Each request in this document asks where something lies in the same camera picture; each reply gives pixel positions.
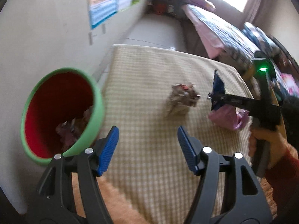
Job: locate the beige checked table cloth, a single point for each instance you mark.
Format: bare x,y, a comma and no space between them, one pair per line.
163,152

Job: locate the pink plastic bag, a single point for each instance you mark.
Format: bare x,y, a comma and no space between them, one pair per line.
229,117

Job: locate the orange fuzzy cushion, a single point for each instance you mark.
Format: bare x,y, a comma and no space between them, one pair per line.
119,208

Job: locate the wooden chair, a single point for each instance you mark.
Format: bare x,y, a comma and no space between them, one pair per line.
268,115

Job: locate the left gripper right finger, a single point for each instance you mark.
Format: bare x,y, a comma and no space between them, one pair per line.
243,199

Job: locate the green red trash bin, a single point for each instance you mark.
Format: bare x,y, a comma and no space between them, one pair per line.
61,95

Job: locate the pink curtain right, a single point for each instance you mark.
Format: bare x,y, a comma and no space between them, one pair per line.
251,10

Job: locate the white wall socket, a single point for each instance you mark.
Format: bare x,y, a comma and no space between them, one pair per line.
90,38

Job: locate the bed with checked quilt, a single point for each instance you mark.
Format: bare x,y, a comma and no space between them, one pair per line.
220,37

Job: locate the dark blue snack wrapper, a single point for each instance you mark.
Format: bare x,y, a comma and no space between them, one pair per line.
218,88

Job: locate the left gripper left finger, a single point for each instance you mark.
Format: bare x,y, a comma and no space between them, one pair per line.
68,191

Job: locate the blue pinyin wall poster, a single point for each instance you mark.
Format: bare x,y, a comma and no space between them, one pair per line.
101,10

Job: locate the right hand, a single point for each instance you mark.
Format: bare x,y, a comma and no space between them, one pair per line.
278,144

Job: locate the red bucket on floor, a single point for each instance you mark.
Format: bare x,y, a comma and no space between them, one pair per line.
159,8

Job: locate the red grey paper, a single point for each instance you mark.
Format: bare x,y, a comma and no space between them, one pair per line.
181,99

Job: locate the blue patterned pillow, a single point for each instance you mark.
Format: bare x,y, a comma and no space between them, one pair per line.
261,40

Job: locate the purple pillow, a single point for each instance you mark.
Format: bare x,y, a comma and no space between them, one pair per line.
204,4

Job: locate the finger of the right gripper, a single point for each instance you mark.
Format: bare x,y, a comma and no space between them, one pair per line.
237,101

